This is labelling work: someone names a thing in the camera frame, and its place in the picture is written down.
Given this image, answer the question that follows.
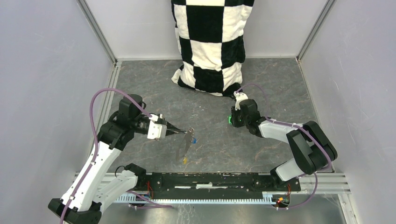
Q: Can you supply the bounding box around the silver key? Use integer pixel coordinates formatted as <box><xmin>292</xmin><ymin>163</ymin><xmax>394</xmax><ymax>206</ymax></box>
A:
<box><xmin>187</xmin><ymin>127</ymin><xmax>195</xmax><ymax>136</ymax></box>

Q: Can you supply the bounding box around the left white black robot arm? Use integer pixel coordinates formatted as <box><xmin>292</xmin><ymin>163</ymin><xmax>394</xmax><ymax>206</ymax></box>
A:
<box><xmin>48</xmin><ymin>94</ymin><xmax>186</xmax><ymax>224</ymax></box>

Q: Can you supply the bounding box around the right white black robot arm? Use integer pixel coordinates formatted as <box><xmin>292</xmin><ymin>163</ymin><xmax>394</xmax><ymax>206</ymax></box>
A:
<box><xmin>228</xmin><ymin>99</ymin><xmax>338</xmax><ymax>190</ymax></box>

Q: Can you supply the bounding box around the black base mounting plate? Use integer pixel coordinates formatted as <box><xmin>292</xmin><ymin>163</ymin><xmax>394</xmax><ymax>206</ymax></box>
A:
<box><xmin>133</xmin><ymin>173</ymin><xmax>301</xmax><ymax>200</ymax></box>

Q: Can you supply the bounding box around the black white checkered pillow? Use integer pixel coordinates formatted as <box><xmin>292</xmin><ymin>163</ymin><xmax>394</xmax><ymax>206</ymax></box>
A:
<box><xmin>171</xmin><ymin>0</ymin><xmax>254</xmax><ymax>98</ymax></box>

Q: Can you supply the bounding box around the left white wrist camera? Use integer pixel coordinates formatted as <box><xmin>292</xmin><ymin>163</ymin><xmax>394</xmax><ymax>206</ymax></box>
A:
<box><xmin>147</xmin><ymin>113</ymin><xmax>167</xmax><ymax>140</ymax></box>

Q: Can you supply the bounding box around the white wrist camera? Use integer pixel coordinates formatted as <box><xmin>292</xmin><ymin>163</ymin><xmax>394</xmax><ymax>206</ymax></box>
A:
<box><xmin>147</xmin><ymin>113</ymin><xmax>167</xmax><ymax>140</ymax></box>
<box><xmin>233</xmin><ymin>91</ymin><xmax>248</xmax><ymax>111</ymax></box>

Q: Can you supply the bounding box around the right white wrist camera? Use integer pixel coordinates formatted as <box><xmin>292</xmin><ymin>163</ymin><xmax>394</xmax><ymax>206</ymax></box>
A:
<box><xmin>233</xmin><ymin>91</ymin><xmax>248</xmax><ymax>111</ymax></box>

